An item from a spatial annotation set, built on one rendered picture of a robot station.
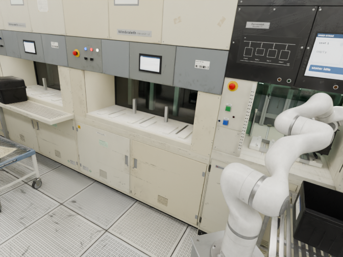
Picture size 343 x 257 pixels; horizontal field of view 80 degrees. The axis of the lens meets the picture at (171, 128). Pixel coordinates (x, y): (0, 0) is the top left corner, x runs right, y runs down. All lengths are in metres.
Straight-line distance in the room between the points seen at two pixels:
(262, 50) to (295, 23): 0.19
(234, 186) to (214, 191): 0.97
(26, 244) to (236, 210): 1.77
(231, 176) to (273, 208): 0.16
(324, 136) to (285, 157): 0.20
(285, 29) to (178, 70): 0.67
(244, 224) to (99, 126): 1.67
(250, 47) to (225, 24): 0.21
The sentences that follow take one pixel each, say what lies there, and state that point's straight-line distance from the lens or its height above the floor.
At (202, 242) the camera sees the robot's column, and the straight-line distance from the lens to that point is 1.06.
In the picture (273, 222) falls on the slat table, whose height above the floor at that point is 0.76.
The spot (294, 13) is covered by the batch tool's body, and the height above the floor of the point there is 1.77.
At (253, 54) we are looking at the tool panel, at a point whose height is 1.55.
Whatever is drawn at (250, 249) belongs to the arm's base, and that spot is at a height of 0.89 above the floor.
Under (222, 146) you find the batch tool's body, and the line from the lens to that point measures 1.54.
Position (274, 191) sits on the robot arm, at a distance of 0.74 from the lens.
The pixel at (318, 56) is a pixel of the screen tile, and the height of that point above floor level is 1.57.
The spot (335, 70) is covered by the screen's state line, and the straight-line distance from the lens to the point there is 1.39.
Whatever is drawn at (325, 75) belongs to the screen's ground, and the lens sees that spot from 1.38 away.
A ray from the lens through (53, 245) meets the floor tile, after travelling 2.13.
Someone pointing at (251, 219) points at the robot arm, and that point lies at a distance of 0.85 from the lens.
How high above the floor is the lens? 1.57
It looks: 22 degrees down
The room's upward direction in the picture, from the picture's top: 5 degrees clockwise
